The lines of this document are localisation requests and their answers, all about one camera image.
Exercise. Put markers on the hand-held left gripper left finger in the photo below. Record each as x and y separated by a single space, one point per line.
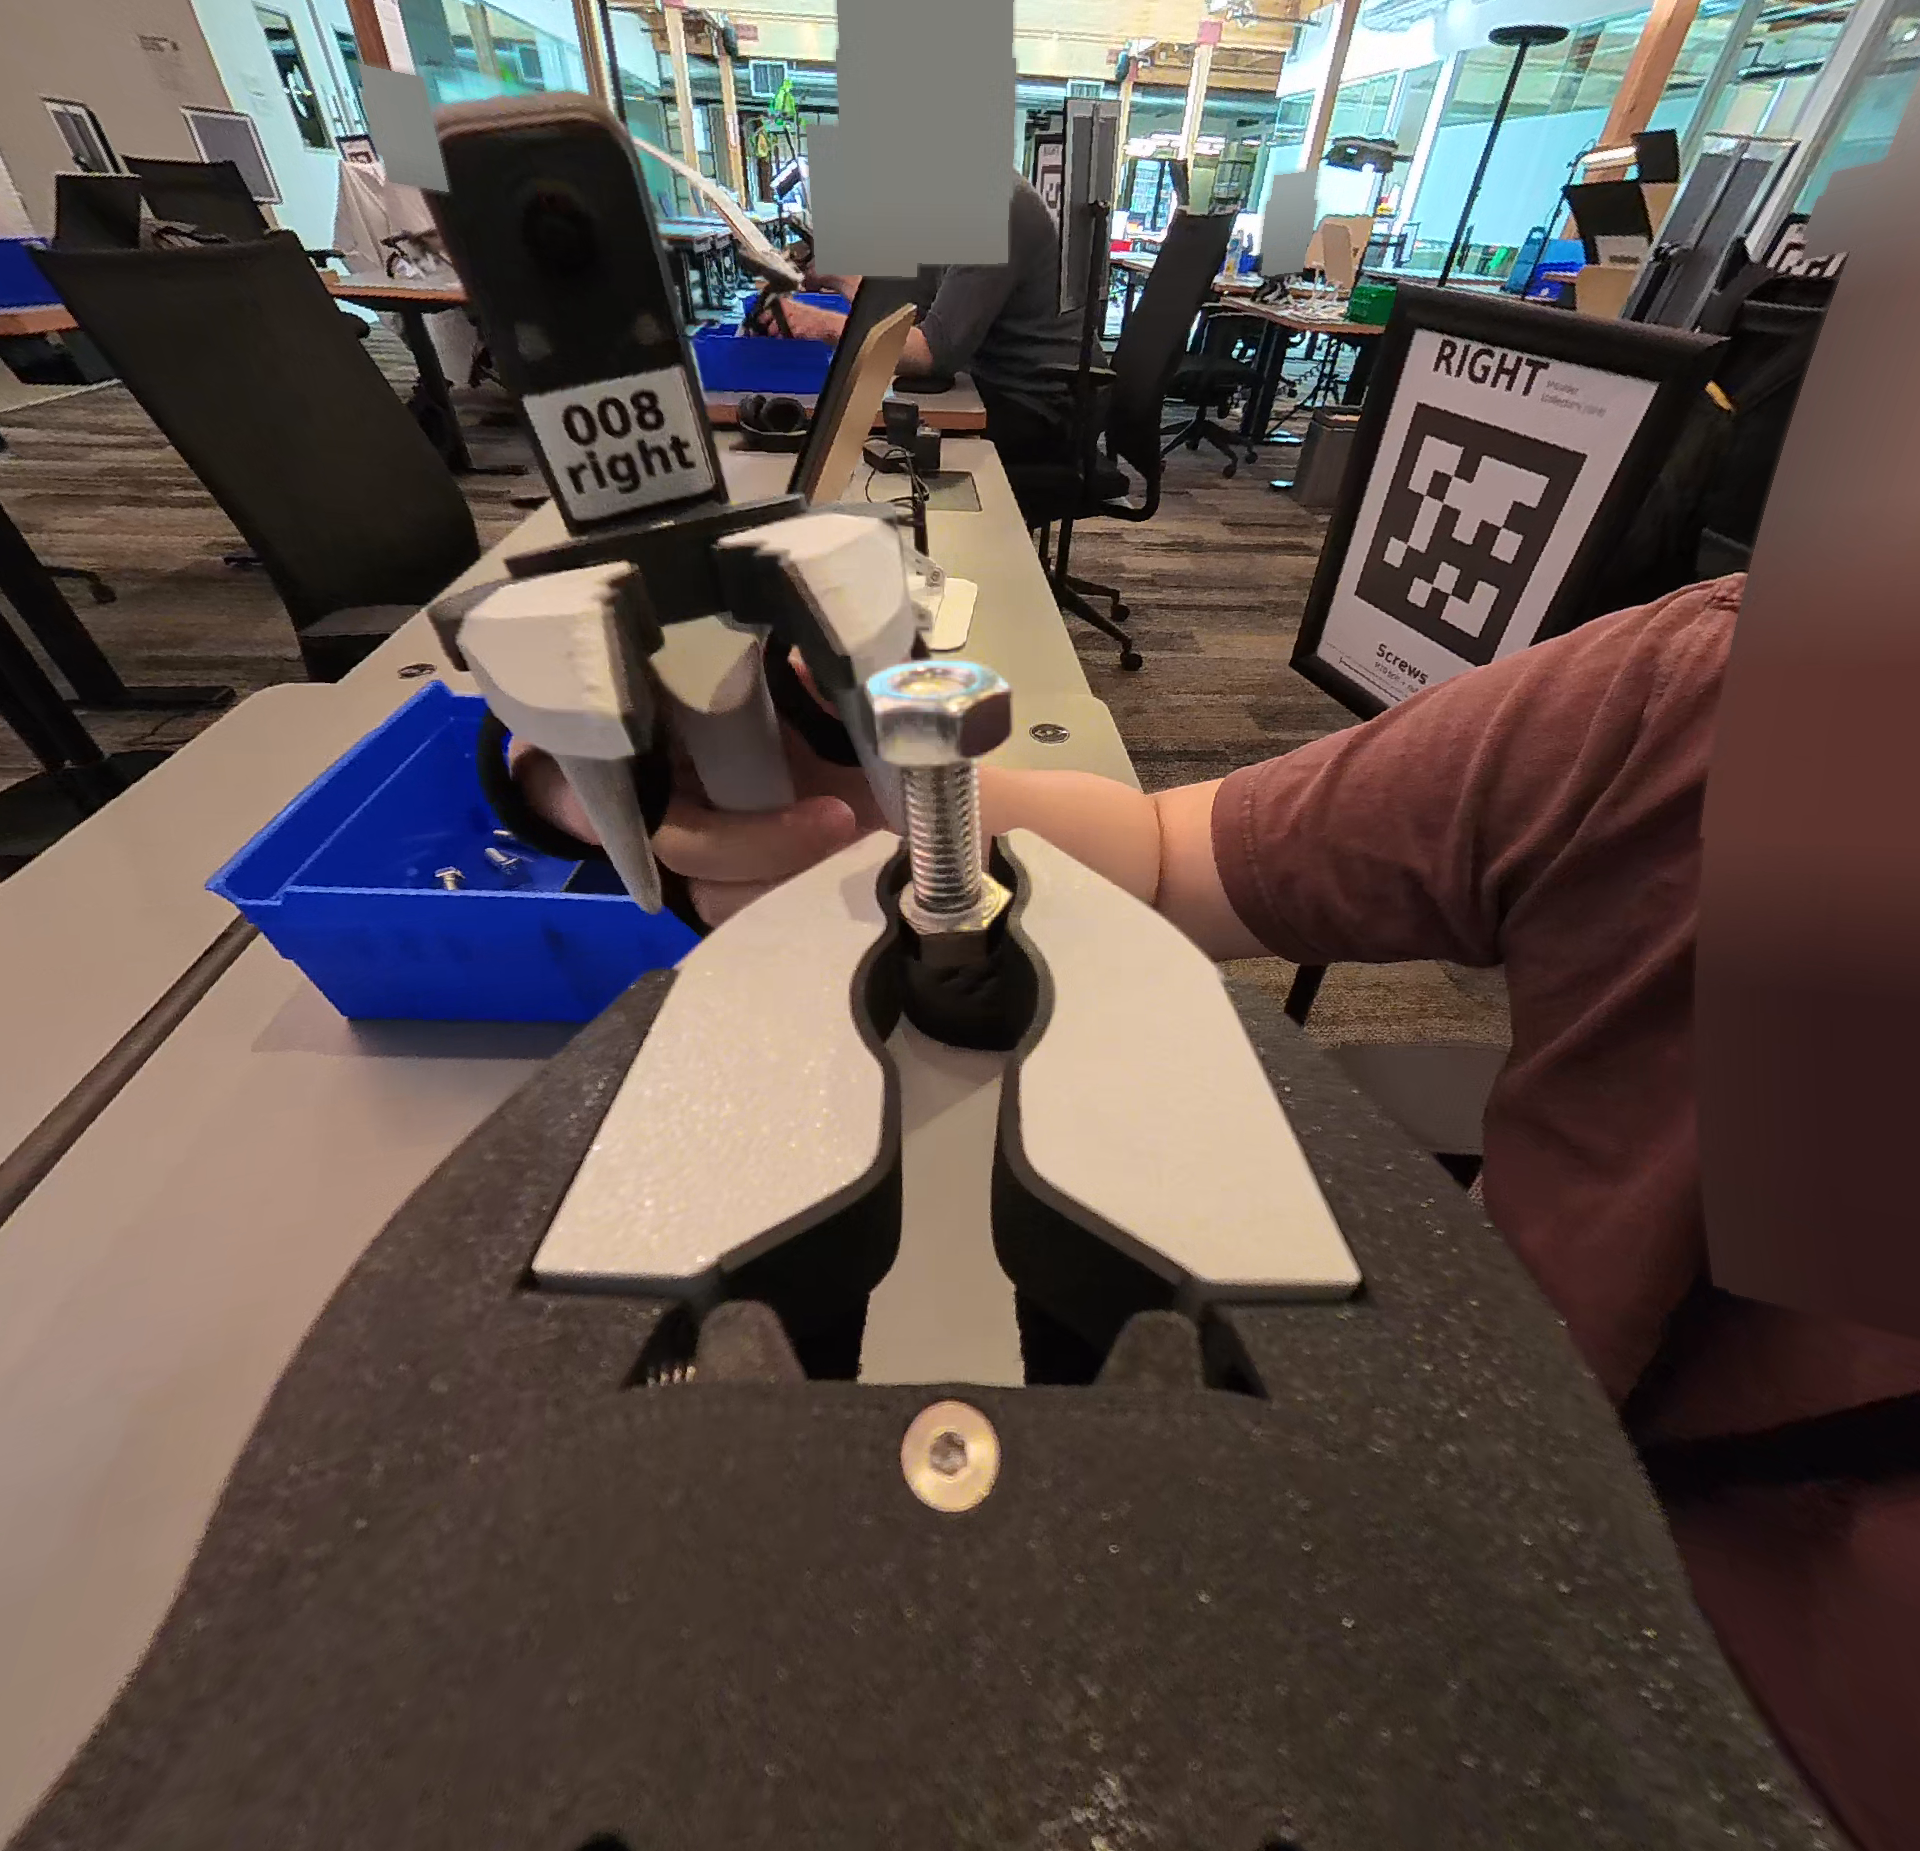
720 1101

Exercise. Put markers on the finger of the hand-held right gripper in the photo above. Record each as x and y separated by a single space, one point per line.
847 577
541 665

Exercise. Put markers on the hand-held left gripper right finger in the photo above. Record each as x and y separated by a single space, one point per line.
1184 1101

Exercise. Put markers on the silver hex nut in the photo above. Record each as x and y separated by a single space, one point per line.
937 726

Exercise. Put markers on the blue plastic parts bin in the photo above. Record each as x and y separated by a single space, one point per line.
450 951

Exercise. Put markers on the person's right forearm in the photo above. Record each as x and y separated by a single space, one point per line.
1111 847

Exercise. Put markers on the person's right hand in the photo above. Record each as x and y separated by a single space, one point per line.
750 847

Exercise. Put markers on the black headphones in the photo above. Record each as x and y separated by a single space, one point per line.
774 419

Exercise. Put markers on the dark bin divider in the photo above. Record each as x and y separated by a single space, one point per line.
593 879

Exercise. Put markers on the small blue storage bin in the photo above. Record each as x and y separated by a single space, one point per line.
30 275
765 358

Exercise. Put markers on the grey office chair seat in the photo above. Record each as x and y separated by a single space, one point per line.
1426 1101

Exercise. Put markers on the black office chair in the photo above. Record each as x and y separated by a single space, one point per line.
254 412
1169 321

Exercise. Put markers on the black framed easel board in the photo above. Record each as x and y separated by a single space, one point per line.
151 695

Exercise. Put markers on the grey waste bin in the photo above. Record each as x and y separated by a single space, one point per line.
1331 460

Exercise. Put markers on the green storage bin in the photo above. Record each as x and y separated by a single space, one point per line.
1372 305

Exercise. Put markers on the black framed marker sign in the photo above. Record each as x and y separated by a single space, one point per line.
1476 380

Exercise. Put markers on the black backpack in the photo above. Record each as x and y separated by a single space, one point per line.
1710 443

